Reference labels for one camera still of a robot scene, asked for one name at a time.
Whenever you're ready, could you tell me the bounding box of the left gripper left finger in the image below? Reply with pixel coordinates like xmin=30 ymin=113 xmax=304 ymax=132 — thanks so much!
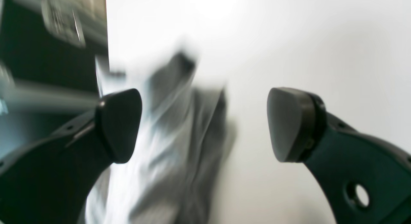
xmin=0 ymin=89 xmax=142 ymax=224

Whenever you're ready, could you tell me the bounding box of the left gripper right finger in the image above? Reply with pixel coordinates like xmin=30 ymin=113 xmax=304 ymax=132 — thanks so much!
xmin=267 ymin=87 xmax=411 ymax=224

